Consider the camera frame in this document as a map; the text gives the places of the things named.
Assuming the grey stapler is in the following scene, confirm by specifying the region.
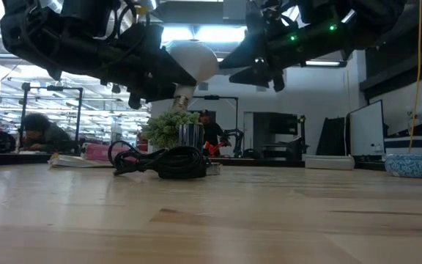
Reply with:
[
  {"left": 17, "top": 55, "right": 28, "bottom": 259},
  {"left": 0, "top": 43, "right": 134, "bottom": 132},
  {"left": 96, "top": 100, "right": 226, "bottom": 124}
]
[{"left": 304, "top": 154, "right": 355, "bottom": 171}]

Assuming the black background stand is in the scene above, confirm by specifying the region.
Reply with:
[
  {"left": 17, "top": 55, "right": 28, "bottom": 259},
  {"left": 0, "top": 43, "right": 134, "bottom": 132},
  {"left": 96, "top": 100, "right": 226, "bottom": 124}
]
[
  {"left": 192, "top": 95, "right": 240, "bottom": 129},
  {"left": 20, "top": 82, "right": 84, "bottom": 147}
]

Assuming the brown notebook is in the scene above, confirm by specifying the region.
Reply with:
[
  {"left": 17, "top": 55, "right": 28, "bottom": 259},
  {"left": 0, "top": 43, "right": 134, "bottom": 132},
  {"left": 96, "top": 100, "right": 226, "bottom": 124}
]
[{"left": 48, "top": 153, "right": 115, "bottom": 169}]

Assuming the black lamp power cable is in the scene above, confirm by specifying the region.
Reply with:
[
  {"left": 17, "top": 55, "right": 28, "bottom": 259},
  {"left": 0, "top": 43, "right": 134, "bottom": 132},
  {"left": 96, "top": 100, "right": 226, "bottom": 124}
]
[{"left": 107, "top": 140, "right": 212, "bottom": 180}]

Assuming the person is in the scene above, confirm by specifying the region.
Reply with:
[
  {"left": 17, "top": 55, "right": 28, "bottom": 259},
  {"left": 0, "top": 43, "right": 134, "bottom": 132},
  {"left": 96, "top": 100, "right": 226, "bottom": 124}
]
[
  {"left": 199, "top": 109, "right": 230, "bottom": 158},
  {"left": 19, "top": 112, "right": 73, "bottom": 152}
]

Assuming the white lightbulb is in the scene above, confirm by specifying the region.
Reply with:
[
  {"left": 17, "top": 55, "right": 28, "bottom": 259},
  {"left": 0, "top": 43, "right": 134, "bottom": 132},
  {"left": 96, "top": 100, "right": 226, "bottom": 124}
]
[{"left": 169, "top": 40, "right": 219, "bottom": 114}]

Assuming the yellow cable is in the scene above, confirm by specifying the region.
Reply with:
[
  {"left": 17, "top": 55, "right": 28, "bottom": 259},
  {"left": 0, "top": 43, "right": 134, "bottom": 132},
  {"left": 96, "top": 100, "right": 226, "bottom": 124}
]
[{"left": 407, "top": 0, "right": 422, "bottom": 153}]

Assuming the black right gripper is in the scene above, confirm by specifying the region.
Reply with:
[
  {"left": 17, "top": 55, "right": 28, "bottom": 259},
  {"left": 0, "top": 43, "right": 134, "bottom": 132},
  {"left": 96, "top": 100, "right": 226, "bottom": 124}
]
[{"left": 217, "top": 3, "right": 348, "bottom": 93}]

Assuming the white board panel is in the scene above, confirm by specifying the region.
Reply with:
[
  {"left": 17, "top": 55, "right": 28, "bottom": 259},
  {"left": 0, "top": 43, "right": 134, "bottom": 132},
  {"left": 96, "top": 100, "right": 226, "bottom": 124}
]
[{"left": 349, "top": 99, "right": 385, "bottom": 157}]

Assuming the green potted plant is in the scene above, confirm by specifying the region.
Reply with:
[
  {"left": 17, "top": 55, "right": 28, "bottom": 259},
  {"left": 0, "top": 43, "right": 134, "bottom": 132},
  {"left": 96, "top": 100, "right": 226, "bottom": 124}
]
[{"left": 141, "top": 111, "right": 201, "bottom": 151}]

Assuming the pink stapler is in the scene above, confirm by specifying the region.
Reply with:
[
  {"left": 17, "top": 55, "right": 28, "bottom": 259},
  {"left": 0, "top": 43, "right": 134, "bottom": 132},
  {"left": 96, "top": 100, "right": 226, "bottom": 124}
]
[{"left": 81, "top": 142, "right": 149, "bottom": 162}]

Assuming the small blue ball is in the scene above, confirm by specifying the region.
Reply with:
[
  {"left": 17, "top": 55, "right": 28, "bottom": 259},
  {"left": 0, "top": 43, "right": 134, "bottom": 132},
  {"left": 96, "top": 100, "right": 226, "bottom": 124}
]
[{"left": 384, "top": 153, "right": 422, "bottom": 179}]

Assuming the navy white striped box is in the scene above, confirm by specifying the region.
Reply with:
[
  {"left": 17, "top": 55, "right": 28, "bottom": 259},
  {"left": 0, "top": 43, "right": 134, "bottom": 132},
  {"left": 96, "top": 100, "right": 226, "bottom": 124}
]
[{"left": 383, "top": 135, "right": 422, "bottom": 157}]

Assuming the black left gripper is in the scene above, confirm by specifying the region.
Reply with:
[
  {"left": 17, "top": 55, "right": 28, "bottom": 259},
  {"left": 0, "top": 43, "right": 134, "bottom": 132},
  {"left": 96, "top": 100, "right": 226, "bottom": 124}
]
[{"left": 100, "top": 21, "right": 198, "bottom": 111}]

